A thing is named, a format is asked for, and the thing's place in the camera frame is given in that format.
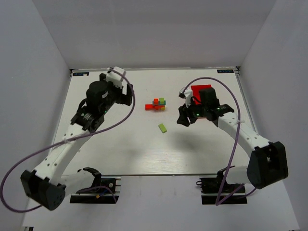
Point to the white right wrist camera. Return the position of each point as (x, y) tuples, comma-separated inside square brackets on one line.
[(186, 93)]

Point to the light green long block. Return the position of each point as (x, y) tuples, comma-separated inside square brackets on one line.
[(162, 128)]

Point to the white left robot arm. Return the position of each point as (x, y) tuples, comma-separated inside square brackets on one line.
[(46, 184)]

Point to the left corner label sticker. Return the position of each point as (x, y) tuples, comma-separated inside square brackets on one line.
[(80, 73)]

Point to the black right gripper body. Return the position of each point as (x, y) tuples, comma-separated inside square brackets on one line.
[(190, 115)]

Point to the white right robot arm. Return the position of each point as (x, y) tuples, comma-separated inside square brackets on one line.
[(267, 160)]

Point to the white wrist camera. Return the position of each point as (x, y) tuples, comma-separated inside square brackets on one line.
[(186, 93), (114, 75)]

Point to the corner label sticker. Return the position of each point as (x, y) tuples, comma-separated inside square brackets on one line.
[(225, 71), (80, 73)]

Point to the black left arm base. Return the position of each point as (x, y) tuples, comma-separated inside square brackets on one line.
[(104, 190)]

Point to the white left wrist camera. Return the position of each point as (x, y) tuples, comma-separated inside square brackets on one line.
[(114, 75)]

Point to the right corner label sticker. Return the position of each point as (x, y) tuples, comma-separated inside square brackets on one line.
[(225, 71)]

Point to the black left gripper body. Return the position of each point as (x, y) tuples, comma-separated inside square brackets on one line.
[(125, 95)]

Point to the red plastic tray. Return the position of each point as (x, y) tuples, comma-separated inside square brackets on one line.
[(200, 94)]

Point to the red long block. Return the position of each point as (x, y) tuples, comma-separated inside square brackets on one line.
[(150, 107)]

